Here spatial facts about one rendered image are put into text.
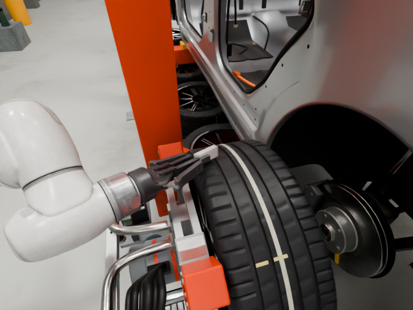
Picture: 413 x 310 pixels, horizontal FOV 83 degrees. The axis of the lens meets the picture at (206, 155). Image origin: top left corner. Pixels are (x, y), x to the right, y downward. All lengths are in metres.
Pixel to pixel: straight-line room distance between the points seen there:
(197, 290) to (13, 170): 0.37
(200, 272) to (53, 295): 1.51
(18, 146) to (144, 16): 0.44
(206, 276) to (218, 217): 0.12
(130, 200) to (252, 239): 0.26
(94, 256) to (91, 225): 1.45
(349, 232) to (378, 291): 1.10
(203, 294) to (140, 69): 0.61
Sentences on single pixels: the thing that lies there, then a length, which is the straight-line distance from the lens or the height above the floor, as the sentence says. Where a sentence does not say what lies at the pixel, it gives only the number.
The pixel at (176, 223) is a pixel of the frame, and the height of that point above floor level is 1.12.
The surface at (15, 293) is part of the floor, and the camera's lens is 2.04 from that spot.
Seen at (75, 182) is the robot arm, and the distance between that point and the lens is 0.47.
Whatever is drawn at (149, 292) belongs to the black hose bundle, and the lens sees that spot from 0.59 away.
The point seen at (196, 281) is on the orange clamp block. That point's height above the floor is 1.16.
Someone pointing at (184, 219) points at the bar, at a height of 1.09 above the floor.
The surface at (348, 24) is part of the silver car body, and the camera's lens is 0.67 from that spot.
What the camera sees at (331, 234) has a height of 0.87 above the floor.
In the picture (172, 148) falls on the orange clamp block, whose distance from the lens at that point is 0.74.
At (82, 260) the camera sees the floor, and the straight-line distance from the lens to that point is 1.93.
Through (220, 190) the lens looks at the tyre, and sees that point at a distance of 0.54.
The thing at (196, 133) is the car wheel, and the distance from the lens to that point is 1.78.
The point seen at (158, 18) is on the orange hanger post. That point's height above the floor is 1.44.
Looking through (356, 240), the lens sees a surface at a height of 0.89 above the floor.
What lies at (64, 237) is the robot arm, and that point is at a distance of 0.46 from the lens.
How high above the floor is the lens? 1.61
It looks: 43 degrees down
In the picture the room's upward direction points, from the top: straight up
